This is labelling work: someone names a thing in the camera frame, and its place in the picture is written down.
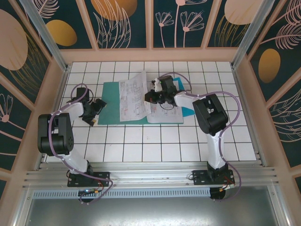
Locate teal paper folder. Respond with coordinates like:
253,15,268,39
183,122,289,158
96,77,196,127

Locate white printed paper sheet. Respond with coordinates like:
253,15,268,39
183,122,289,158
147,100,184,125
118,70,153,122

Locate dark panel with leaf outlines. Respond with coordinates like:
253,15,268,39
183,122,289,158
84,0,151,49

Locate dark panel with pink flowers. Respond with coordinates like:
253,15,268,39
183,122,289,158
152,0,212,49

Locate small circuit board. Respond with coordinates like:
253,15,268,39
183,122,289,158
79,188,101,196

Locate dark panel, peach circle fronds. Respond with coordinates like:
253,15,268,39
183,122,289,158
206,0,262,49

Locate dark panel, single pink flower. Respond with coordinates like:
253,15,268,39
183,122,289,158
0,76,33,171

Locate dark panel with golden oval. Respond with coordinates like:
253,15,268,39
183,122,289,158
39,0,97,50

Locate dark panel, large peach circle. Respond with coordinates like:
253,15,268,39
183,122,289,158
0,0,54,108

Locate grey metal sheet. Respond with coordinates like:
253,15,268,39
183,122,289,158
14,196,289,226

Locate dark panel, fern and oval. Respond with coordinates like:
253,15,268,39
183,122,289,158
246,0,301,103

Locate dark panel, pink fern leaves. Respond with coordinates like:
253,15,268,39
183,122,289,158
268,79,301,169

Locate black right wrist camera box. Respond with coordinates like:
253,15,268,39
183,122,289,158
161,76,179,93

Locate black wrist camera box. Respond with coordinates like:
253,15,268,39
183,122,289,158
161,76,179,93
70,87,90,104

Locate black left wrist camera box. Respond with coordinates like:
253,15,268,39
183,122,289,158
70,87,90,104

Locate aluminium side rail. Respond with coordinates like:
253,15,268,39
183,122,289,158
35,63,71,171
231,63,269,168

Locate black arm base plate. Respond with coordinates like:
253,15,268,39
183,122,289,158
67,171,111,188
191,169,236,187

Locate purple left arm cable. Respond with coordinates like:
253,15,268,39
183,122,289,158
48,82,114,205

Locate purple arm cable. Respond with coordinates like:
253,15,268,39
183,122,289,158
156,72,243,202
48,82,114,205

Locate aluminium front rail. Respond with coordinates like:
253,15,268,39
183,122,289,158
22,161,279,190

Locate aluminium corner post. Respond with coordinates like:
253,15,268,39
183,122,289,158
18,0,71,72
231,0,271,69

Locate grey slotted cable duct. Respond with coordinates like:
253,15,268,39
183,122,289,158
32,188,212,199

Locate orange wire connector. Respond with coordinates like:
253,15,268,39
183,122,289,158
220,183,236,192

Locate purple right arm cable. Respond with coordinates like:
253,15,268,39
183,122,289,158
156,72,243,202

